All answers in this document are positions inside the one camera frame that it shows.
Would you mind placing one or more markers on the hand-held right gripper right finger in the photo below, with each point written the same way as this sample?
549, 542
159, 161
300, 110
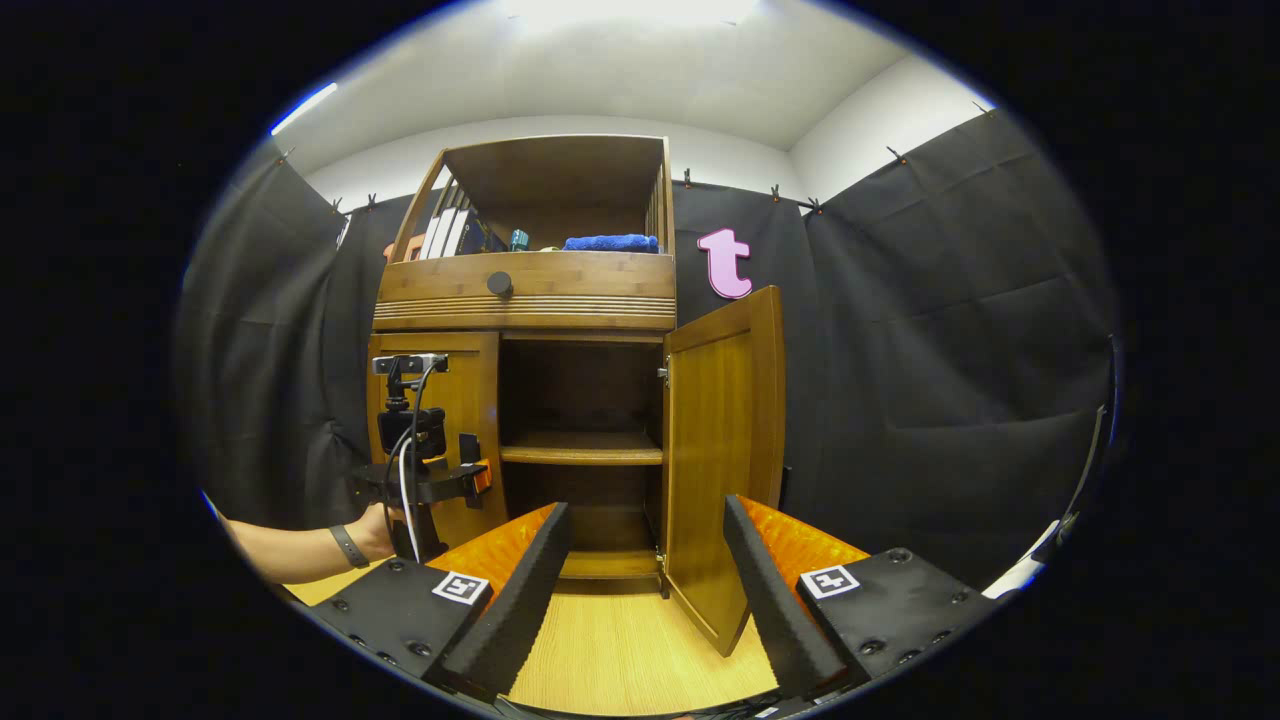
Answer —
780, 610

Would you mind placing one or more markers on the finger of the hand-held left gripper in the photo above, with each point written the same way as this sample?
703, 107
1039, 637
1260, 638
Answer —
470, 450

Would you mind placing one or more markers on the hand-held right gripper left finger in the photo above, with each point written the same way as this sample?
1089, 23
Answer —
520, 610

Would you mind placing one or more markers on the wooden cabinet door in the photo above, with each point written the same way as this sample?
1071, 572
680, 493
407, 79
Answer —
470, 390
720, 450

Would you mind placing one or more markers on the wooden double-door shoe cabinet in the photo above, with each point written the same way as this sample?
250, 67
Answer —
560, 170

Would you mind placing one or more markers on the wooden inner cabinet shelf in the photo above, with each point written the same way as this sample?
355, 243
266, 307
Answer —
580, 450

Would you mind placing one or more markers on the wooden cabinet drawer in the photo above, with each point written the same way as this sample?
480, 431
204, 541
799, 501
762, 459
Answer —
590, 275

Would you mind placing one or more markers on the dark wristband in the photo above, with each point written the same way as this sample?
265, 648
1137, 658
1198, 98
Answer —
349, 546

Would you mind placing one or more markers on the black round drawer knob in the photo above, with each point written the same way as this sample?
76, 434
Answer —
499, 284

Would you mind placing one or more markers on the dark blue book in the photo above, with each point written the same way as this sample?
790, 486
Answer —
480, 238

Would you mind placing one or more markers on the blue folded towel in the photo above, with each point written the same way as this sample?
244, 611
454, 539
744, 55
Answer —
610, 243

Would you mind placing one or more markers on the black backdrop cloth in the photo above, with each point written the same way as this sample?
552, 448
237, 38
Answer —
950, 330

